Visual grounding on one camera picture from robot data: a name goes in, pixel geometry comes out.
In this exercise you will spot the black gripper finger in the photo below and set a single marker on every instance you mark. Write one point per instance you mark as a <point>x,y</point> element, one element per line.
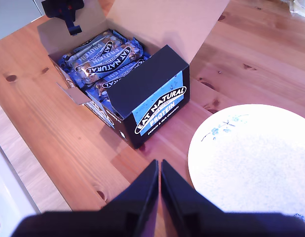
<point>179,202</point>
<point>53,14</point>
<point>140,202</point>
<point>72,24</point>

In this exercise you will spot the black carton box of snackbars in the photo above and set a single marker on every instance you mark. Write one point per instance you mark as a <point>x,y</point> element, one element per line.
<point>147,81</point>

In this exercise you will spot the blue wrapped snack bar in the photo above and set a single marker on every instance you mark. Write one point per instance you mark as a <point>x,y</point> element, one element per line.
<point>126,39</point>
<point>105,61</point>
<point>121,74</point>
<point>90,48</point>
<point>98,95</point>

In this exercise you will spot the white bowl with blue flowers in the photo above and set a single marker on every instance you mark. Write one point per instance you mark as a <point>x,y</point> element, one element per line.
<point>248,163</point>

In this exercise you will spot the white flat panel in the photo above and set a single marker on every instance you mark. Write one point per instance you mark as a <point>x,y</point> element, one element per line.
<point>9,197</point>

